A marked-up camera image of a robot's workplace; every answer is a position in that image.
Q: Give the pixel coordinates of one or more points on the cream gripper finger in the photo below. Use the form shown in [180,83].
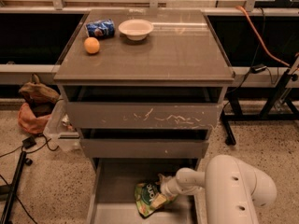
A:
[159,201]
[163,179]

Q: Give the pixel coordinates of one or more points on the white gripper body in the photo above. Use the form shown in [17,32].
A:
[168,186]

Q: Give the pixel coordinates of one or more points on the green rice chip bag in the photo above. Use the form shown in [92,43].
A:
[144,194]

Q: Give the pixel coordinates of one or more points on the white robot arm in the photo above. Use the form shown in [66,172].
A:
[233,190]

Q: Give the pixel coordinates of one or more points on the grey bottom drawer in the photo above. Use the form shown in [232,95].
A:
[113,198]

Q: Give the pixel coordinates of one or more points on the grey drawer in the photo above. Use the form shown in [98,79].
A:
[110,115]
[113,198]
[143,143]

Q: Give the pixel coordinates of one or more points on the grey middle drawer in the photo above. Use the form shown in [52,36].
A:
[143,143]

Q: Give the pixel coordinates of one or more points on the grey drawer cabinet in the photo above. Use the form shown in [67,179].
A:
[180,61]

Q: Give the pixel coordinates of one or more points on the grey top drawer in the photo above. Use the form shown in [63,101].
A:
[110,115]

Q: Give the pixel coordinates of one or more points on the orange cloth bag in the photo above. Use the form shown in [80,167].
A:
[29,122]

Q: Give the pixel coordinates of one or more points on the brown cloth bag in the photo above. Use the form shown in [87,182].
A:
[41,98]

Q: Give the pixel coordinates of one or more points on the clear plastic bin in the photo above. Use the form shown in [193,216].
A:
[59,130]

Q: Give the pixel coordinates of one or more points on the black plug on floor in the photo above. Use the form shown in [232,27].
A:
[28,142]

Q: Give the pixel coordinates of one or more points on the black power adapter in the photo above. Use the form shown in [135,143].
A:
[256,69]

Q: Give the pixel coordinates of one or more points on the orange fruit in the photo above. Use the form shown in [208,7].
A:
[91,45]

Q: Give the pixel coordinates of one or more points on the black floor stand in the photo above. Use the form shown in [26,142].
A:
[12,189]

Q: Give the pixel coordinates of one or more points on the white bowl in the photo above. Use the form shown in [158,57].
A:
[136,30]

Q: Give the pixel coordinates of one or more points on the blue pepsi can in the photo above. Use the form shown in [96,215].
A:
[100,29]

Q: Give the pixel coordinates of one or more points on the black table frame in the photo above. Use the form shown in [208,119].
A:
[278,105]

